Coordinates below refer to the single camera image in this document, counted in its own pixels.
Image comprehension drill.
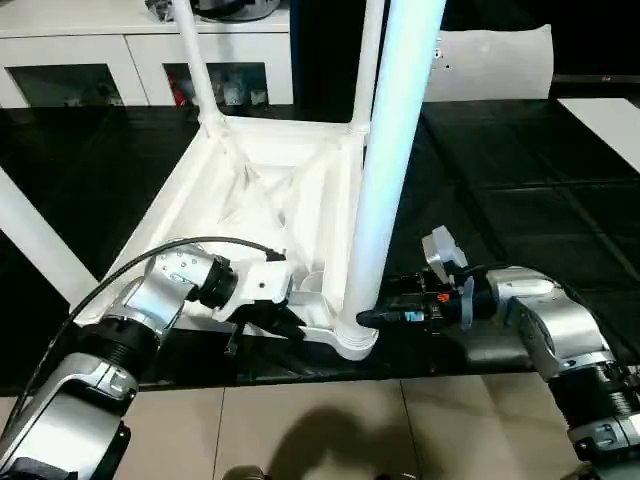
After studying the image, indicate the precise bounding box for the dark robot foot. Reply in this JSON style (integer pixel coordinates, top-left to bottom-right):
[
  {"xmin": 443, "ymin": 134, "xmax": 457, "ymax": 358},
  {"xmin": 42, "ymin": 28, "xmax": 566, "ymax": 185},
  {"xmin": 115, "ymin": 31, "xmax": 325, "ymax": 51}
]
[{"xmin": 224, "ymin": 464, "xmax": 266, "ymax": 480}]

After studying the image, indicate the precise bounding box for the black table mat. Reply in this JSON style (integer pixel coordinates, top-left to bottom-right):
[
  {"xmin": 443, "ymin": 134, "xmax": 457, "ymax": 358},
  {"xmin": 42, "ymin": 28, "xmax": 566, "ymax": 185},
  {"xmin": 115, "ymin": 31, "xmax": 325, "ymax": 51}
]
[{"xmin": 0, "ymin": 99, "xmax": 640, "ymax": 389}]

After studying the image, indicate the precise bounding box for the white plastic seat panel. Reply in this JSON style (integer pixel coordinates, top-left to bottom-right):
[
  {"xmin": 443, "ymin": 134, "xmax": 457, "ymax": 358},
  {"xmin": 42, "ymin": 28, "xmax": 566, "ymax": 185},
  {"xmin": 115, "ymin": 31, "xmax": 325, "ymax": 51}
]
[{"xmin": 422, "ymin": 24, "xmax": 555, "ymax": 104}]

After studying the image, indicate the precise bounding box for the white flat board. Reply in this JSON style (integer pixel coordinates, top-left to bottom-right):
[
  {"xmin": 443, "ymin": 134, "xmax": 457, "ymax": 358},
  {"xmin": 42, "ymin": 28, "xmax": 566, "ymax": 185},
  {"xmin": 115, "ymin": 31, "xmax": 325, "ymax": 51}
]
[{"xmin": 557, "ymin": 97, "xmax": 640, "ymax": 176}]

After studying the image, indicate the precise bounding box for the black cabinet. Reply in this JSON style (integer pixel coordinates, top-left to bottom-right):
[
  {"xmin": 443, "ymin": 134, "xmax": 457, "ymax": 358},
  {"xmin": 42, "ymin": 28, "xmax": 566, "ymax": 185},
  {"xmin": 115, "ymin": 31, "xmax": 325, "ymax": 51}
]
[{"xmin": 292, "ymin": 0, "xmax": 366, "ymax": 121}]

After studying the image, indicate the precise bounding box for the black rod with red mark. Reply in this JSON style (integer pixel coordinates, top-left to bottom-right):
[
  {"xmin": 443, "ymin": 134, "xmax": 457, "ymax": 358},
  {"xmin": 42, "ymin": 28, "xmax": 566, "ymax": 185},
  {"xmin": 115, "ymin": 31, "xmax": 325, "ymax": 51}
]
[{"xmin": 552, "ymin": 73, "xmax": 640, "ymax": 84}]

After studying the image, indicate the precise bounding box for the white cabinet with glass doors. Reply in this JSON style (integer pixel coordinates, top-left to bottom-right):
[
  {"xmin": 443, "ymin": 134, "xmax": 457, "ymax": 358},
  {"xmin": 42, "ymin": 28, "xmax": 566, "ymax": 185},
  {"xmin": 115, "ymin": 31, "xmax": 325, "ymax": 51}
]
[{"xmin": 0, "ymin": 0, "xmax": 294, "ymax": 109}]

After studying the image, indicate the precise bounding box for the dark helmet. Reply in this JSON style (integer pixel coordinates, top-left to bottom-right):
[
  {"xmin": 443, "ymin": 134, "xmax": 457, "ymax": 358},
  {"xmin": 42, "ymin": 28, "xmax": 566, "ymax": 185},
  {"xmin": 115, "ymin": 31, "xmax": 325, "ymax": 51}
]
[{"xmin": 192, "ymin": 0, "xmax": 281, "ymax": 21}]

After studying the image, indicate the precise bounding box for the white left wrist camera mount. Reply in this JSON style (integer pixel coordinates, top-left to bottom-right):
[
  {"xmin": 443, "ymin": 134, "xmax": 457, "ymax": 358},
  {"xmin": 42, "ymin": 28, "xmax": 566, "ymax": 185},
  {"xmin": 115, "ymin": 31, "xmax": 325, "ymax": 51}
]
[{"xmin": 209, "ymin": 259, "xmax": 296, "ymax": 324}]

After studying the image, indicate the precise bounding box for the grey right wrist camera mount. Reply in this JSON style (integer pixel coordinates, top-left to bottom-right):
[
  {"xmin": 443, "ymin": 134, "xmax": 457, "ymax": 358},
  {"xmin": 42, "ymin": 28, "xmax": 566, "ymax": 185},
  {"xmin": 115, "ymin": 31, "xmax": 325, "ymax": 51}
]
[{"xmin": 421, "ymin": 225, "xmax": 476, "ymax": 331}]

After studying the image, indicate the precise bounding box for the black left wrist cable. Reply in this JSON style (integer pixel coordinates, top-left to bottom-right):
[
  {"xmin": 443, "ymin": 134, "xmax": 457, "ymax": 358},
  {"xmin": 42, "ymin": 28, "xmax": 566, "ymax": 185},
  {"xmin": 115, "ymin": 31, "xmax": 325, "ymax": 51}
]
[{"xmin": 0, "ymin": 237, "xmax": 286, "ymax": 441}]

